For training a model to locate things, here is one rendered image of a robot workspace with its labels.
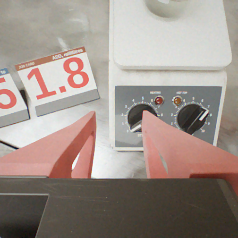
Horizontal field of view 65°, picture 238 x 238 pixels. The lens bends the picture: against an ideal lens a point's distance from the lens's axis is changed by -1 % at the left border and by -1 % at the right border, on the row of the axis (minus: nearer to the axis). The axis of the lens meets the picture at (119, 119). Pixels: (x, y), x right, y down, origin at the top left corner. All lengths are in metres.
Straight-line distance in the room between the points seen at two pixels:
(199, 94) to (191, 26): 0.07
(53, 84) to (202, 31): 0.19
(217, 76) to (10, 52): 0.29
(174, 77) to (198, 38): 0.05
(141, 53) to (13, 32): 0.23
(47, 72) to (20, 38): 0.10
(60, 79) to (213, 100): 0.19
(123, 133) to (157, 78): 0.07
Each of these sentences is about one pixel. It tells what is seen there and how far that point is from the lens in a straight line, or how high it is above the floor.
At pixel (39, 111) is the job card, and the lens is 0.28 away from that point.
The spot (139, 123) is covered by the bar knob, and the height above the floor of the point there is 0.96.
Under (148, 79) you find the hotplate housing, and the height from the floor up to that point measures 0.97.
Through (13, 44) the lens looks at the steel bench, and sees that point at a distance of 0.35.
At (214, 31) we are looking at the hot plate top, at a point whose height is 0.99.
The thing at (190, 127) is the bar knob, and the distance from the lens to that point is 0.21.
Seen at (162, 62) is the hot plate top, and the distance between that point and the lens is 0.20.
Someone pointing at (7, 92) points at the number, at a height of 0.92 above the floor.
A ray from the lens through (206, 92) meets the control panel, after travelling 0.23.
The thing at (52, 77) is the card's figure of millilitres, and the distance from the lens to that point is 0.27.
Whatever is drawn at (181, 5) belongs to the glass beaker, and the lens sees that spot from 0.21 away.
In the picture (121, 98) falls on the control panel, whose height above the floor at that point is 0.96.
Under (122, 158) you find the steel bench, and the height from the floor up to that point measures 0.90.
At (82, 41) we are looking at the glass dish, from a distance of 0.30.
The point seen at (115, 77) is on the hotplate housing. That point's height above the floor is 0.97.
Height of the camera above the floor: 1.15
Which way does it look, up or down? 77 degrees down
